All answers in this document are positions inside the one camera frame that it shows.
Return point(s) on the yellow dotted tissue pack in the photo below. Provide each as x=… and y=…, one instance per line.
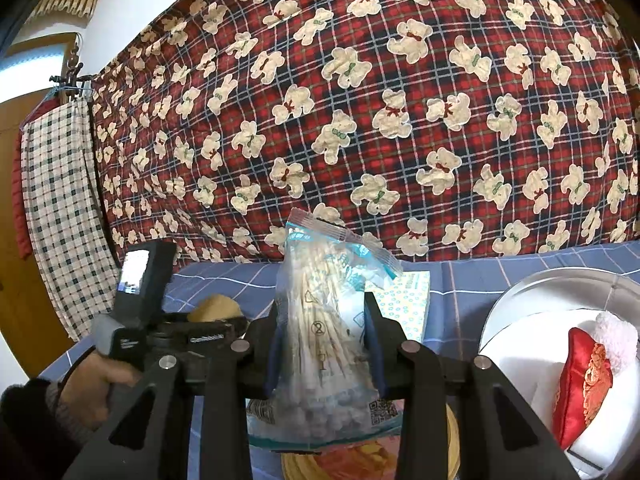
x=405, y=305

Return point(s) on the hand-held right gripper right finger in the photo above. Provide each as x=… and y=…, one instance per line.
x=378, y=340

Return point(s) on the red plaid bear blanket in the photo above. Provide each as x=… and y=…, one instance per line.
x=350, y=160

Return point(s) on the round white container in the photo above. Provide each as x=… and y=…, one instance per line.
x=550, y=285

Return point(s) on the blue plaid bed sheet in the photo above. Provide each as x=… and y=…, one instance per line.
x=460, y=300

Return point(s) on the cotton swab bag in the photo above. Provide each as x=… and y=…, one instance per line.
x=320, y=340

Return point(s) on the red embroidered pouch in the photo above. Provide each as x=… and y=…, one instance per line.
x=580, y=385

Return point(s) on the cream curtain fringe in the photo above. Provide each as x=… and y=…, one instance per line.
x=65, y=5

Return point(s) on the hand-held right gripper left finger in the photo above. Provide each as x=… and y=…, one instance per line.
x=272, y=360

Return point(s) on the tan sponge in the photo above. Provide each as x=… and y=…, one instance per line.
x=215, y=307

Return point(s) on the cream green checked cloth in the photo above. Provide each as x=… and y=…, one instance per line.
x=60, y=200

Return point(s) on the person's left forearm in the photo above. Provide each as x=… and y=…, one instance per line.
x=35, y=425

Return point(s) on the metal hanger hooks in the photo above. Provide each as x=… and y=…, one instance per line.
x=72, y=77

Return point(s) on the white fluffy plush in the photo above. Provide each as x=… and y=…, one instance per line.
x=617, y=340

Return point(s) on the person's left hand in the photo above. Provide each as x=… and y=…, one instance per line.
x=95, y=385

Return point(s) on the gold round tin pink lid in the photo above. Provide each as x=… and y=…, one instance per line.
x=350, y=462

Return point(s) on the wooden door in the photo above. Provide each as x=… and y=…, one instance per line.
x=15, y=285

